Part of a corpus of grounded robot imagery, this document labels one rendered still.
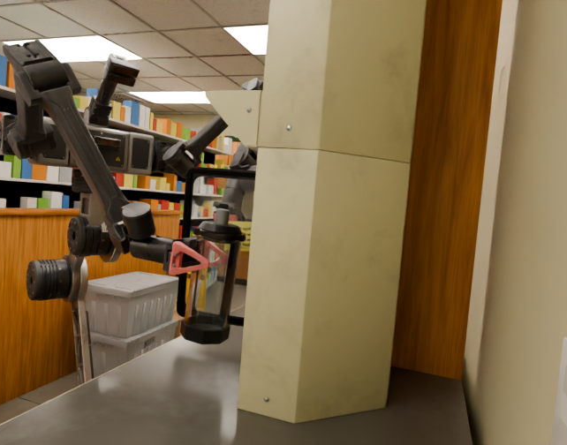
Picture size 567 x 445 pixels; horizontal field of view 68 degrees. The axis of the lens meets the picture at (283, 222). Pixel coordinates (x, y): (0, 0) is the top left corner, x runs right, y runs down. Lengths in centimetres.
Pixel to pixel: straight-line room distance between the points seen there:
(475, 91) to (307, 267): 60
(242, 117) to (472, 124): 55
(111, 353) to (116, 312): 28
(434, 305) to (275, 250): 48
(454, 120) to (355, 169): 39
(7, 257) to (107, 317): 71
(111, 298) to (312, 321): 238
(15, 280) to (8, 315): 20
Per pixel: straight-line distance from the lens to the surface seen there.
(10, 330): 299
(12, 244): 288
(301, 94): 74
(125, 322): 300
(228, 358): 105
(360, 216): 76
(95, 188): 101
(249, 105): 77
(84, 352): 210
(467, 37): 113
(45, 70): 106
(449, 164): 106
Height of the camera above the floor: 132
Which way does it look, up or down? 3 degrees down
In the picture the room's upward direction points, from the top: 5 degrees clockwise
